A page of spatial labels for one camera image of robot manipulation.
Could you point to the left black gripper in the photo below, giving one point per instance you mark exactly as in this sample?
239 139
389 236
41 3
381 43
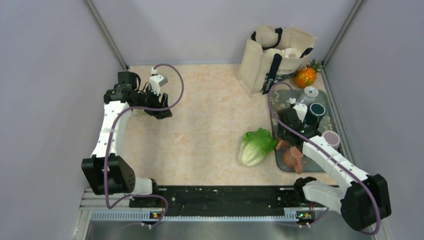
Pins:
163 103

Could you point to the toy pineapple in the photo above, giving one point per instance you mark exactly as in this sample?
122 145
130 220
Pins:
306 76

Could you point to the pink mug small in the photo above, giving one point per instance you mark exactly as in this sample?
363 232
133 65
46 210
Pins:
282 144

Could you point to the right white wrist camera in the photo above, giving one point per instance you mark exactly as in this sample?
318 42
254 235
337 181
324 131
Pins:
300 108

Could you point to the light green mug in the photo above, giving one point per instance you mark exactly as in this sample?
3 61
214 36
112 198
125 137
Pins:
138 112

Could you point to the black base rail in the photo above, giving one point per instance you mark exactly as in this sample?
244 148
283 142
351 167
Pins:
225 201

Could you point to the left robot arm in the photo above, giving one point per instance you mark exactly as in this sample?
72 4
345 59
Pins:
105 170

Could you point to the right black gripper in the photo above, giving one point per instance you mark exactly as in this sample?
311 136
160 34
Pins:
280 132

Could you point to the white grey mug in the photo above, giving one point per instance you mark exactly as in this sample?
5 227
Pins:
308 96

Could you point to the beige canvas tote bag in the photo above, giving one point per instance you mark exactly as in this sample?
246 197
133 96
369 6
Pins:
273 54

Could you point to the mauve cup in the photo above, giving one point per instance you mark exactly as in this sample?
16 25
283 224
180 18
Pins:
332 138

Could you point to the dark teal mug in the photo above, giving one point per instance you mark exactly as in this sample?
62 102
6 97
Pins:
315 113

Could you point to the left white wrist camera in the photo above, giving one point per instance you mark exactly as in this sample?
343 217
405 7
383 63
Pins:
156 81

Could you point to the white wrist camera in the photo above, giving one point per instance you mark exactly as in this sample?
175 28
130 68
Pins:
156 81
300 108

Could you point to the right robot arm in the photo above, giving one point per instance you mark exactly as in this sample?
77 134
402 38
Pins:
360 198

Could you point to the toy lettuce head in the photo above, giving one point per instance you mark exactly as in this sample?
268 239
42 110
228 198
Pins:
255 146

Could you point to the pink mug large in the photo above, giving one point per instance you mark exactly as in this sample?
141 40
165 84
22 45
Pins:
292 158

